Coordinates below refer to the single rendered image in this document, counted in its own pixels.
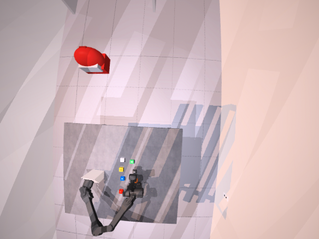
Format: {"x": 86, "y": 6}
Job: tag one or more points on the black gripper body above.
{"x": 132, "y": 178}

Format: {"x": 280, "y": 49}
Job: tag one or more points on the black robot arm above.
{"x": 97, "y": 227}

